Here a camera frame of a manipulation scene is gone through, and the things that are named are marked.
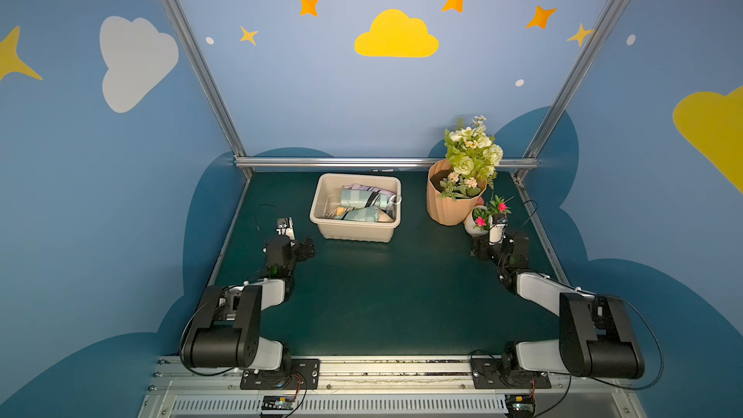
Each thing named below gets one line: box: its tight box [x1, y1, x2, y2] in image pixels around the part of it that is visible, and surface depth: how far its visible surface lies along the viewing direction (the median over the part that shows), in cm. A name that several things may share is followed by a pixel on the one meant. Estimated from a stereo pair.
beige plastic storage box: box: [309, 173, 402, 243], surface depth 101 cm
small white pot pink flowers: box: [463, 195, 515, 237], surface depth 93 cm
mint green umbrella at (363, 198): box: [339, 188, 402, 209], surface depth 95 cm
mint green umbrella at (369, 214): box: [334, 205, 381, 223], surface depth 94 cm
